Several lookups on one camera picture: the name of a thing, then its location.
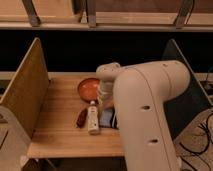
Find white squeeze bottle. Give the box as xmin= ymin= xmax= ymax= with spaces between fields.
xmin=87 ymin=101 xmax=99 ymax=135

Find left wooden side panel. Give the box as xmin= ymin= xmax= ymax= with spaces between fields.
xmin=0 ymin=38 xmax=49 ymax=138

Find wooden shelf with brackets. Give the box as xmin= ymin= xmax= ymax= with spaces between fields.
xmin=0 ymin=0 xmax=213 ymax=32

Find dark red chili pepper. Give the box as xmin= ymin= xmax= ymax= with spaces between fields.
xmin=76 ymin=108 xmax=87 ymax=128

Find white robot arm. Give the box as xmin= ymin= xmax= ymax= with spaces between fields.
xmin=96 ymin=60 xmax=190 ymax=171

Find black cables on floor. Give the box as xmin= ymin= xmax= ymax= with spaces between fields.
xmin=179 ymin=111 xmax=213 ymax=171

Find right dark side panel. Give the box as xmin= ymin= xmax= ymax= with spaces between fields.
xmin=162 ymin=39 xmax=213 ymax=142

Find orange ceramic bowl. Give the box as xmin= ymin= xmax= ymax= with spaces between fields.
xmin=77 ymin=78 xmax=99 ymax=102

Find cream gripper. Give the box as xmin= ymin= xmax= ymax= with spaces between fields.
xmin=97 ymin=81 xmax=114 ymax=112

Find blue grey sponge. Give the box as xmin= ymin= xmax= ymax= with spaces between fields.
xmin=99 ymin=108 xmax=114 ymax=128

